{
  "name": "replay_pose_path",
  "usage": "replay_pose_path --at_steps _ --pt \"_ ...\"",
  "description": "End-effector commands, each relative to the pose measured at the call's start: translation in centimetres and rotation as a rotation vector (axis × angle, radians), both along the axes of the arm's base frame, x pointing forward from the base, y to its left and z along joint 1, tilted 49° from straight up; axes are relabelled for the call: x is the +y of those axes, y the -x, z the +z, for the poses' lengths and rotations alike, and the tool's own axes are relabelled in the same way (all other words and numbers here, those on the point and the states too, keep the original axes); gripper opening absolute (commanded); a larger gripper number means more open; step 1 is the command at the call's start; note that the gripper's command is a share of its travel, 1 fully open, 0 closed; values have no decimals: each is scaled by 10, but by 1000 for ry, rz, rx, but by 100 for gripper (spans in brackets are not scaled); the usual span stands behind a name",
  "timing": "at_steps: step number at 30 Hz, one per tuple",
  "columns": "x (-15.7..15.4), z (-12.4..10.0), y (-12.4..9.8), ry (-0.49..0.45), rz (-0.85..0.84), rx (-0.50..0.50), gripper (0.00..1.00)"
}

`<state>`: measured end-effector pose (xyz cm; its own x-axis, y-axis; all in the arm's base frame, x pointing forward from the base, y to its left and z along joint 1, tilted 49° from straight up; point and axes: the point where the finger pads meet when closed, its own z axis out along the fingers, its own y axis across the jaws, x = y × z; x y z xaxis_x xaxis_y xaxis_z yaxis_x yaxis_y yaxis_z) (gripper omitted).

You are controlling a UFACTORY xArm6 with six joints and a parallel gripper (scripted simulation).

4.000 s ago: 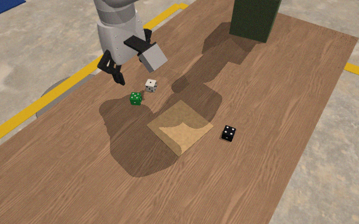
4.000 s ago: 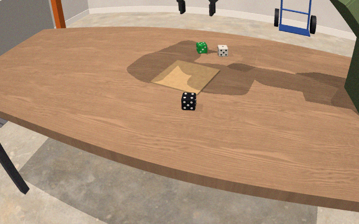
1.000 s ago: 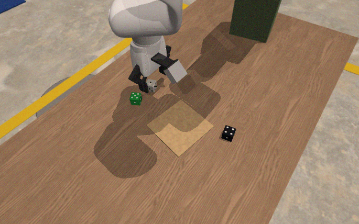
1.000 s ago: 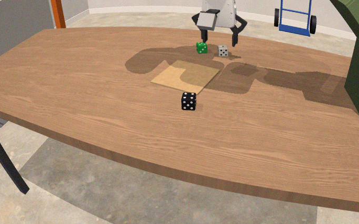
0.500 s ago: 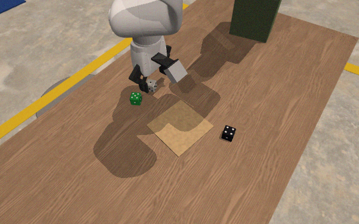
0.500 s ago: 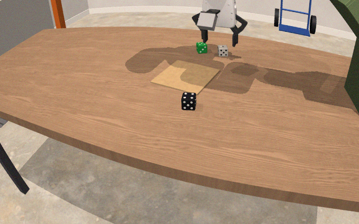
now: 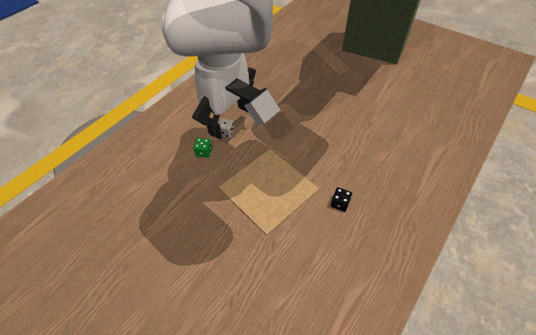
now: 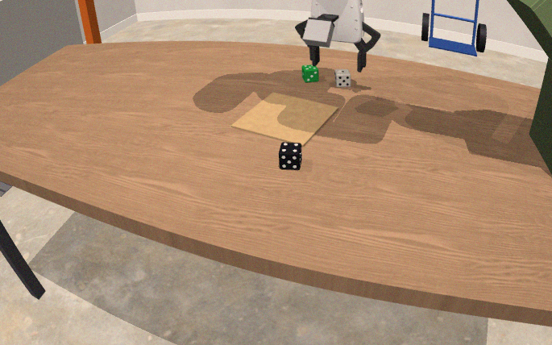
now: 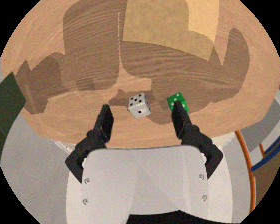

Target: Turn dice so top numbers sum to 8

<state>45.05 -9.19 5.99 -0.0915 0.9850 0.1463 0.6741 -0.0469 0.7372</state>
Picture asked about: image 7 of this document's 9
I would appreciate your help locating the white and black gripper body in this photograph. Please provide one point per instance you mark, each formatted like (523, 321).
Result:
(211, 82)

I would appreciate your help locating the tan flat square mat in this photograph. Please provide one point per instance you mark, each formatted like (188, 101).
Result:
(268, 191)

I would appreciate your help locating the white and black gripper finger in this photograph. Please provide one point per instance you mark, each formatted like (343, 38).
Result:
(202, 115)
(252, 73)

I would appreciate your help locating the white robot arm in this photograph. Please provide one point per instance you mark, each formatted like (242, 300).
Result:
(209, 28)

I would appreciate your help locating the black die with white pips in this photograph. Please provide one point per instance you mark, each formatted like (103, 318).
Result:
(341, 199)

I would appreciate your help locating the green die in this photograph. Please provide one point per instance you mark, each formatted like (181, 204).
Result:
(202, 147)

